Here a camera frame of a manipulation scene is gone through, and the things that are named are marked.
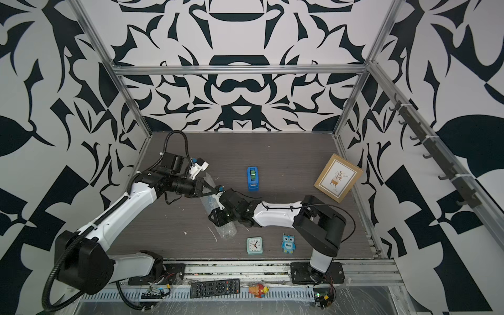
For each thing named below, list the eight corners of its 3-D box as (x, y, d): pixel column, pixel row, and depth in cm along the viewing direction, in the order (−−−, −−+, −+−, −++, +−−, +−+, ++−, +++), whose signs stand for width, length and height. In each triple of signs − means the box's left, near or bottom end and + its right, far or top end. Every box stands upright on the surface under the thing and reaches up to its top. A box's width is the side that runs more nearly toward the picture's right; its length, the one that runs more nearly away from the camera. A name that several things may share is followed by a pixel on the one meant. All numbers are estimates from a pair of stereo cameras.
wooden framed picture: (313, 187, 101) (322, 168, 88) (323, 173, 106) (333, 153, 93) (339, 203, 95) (353, 186, 82) (349, 188, 100) (363, 169, 87)
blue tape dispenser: (247, 191, 98) (247, 186, 94) (247, 171, 105) (247, 166, 102) (258, 191, 98) (258, 186, 94) (258, 171, 105) (258, 166, 102)
